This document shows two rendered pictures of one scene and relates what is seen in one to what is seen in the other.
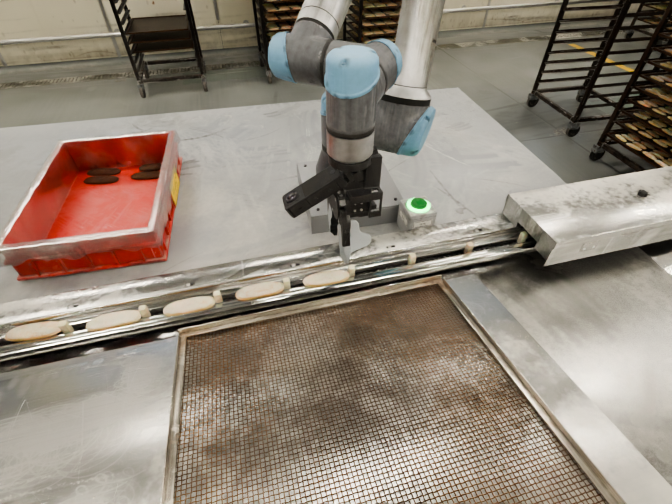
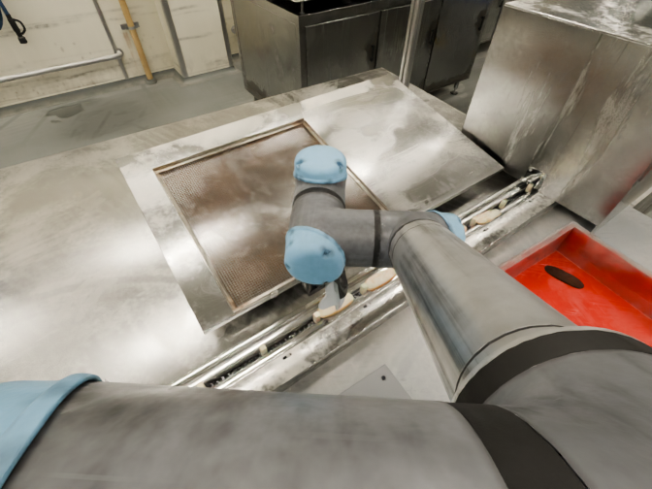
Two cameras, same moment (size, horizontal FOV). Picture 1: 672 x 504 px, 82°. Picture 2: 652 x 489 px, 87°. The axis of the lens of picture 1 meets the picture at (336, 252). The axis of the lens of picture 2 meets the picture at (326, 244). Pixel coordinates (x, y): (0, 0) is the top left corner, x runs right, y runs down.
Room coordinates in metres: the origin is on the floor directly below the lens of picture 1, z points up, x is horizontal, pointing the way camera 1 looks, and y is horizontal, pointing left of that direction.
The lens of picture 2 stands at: (0.95, -0.16, 1.57)
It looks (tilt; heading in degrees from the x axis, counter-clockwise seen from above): 49 degrees down; 159
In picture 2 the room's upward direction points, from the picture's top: 1 degrees clockwise
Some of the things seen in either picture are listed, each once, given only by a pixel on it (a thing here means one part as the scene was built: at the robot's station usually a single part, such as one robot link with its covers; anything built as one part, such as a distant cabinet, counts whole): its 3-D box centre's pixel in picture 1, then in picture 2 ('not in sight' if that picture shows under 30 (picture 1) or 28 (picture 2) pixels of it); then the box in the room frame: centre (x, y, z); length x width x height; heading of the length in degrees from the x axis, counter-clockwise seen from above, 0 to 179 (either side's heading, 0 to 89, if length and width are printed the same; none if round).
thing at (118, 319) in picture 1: (113, 319); not in sight; (0.44, 0.43, 0.86); 0.10 x 0.04 x 0.01; 105
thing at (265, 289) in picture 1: (259, 289); (380, 277); (0.52, 0.16, 0.86); 0.10 x 0.04 x 0.01; 105
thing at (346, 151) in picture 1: (349, 141); not in sight; (0.57, -0.02, 1.16); 0.08 x 0.08 x 0.05
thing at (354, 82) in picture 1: (352, 91); (320, 187); (0.57, -0.02, 1.24); 0.09 x 0.08 x 0.11; 157
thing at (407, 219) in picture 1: (415, 223); not in sight; (0.74, -0.20, 0.84); 0.08 x 0.08 x 0.11; 15
